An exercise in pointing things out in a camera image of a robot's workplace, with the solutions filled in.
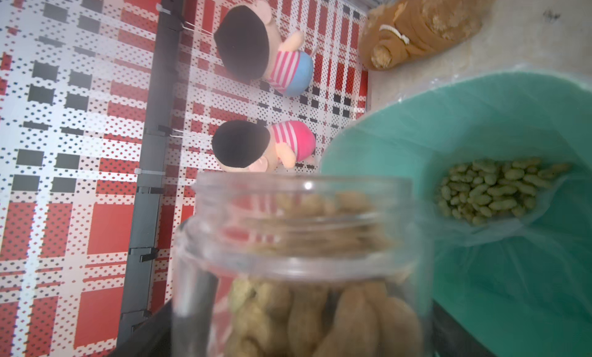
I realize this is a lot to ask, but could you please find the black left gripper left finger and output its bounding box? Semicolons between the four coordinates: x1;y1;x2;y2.
108;301;173;357

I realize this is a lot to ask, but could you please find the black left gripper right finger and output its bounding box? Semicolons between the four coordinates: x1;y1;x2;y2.
432;300;496;357

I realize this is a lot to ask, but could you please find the green lid peanut jar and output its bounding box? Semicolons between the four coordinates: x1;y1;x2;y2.
172;173;434;356

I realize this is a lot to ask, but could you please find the pile of discarded peanuts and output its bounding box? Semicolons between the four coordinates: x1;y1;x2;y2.
435;157;573;225

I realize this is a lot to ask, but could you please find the green plastic trash bin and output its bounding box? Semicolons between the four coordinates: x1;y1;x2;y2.
318;69;592;357

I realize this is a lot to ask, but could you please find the pink striped hanging doll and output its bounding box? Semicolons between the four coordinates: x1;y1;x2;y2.
212;120;316;173

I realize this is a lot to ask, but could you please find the blue striped hanging doll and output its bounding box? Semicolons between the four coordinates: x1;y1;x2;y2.
214;0;314;97

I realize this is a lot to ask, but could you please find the tan teddy bear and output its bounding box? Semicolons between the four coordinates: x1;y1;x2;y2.
358;0;496;71

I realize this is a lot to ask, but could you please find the black wall hook rail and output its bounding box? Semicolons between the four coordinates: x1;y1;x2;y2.
117;0;185;347

